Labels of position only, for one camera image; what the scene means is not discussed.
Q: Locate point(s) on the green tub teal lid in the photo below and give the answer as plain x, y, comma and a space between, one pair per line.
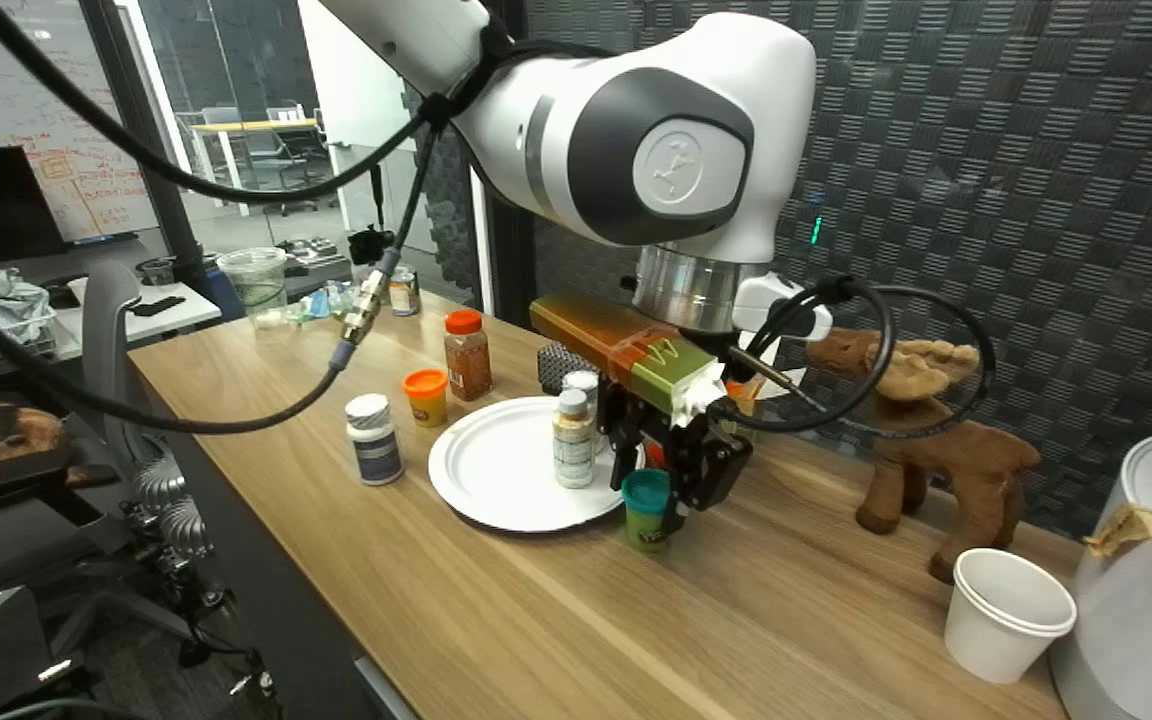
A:
644, 507

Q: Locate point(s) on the small glass jar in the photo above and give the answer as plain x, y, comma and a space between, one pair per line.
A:
406, 294

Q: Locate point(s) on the red ball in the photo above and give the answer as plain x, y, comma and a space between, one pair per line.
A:
656, 459

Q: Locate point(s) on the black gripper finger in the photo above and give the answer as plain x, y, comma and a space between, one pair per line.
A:
627, 455
675, 515

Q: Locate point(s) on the brown plush moose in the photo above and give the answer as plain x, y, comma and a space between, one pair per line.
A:
976, 461

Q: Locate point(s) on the white paper plate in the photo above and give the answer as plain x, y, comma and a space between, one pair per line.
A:
499, 471

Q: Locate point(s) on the white paper cup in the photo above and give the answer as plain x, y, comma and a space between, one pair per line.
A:
1005, 612

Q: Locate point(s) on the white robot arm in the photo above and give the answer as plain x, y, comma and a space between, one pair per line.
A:
680, 154

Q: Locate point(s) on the spice jar orange cap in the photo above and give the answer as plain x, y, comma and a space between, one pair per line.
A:
464, 352

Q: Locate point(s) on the wrist camera with tape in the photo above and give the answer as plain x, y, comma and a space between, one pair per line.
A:
639, 352

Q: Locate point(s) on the yellow tub orange lid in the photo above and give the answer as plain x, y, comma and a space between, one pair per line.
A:
426, 392

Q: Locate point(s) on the white bottle cream cap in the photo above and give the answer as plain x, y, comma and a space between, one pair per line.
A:
572, 447

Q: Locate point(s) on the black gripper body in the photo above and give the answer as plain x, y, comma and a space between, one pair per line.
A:
702, 459

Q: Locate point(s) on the white bucket with items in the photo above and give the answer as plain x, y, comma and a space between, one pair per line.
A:
1107, 667

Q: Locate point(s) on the white pill bottle blue label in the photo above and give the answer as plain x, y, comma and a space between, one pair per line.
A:
584, 384

